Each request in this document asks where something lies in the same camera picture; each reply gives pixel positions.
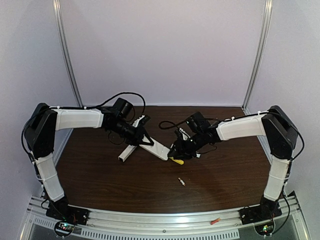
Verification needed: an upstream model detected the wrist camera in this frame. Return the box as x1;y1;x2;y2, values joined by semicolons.
174;127;191;141
132;114;151;128

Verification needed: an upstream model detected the left black braided cable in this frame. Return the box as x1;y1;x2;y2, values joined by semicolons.
21;92;146;161

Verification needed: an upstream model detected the red yellow battery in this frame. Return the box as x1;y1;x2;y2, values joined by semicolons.
210;218;221;225

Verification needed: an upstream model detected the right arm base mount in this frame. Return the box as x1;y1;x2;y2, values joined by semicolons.
238;205;282;238

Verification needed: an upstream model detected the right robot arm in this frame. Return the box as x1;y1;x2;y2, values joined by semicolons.
168;105;301;211

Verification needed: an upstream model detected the black braided cable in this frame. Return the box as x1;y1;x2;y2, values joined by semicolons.
21;92;146;161
159;112;306;161

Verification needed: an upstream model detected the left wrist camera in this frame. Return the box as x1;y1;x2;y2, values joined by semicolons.
132;114;151;128

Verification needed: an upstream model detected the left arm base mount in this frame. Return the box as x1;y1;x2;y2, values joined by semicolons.
45;205;90;238

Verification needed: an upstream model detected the aluminium frame post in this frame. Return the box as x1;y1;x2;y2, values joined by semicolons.
242;0;273;113
52;0;84;107

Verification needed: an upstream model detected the white air conditioner remote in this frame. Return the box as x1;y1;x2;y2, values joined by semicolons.
139;138;170;161

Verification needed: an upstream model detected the right aluminium frame post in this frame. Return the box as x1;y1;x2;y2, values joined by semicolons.
242;0;273;113

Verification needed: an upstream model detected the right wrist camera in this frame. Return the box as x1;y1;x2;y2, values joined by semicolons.
174;127;191;141

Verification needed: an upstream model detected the right black braided cable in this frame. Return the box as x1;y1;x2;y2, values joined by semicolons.
159;112;306;161

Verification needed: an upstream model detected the yellow handled screwdriver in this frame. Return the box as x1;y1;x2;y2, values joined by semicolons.
169;157;185;165

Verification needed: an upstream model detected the slim white remote control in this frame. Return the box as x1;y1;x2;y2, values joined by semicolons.
118;145;137;163

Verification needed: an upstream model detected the curved aluminium front rail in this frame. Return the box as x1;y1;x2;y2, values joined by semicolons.
18;203;311;240

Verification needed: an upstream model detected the left aluminium frame post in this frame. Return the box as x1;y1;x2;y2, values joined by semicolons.
52;0;84;107

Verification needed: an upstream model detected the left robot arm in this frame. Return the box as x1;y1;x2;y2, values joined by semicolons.
22;97;154;214

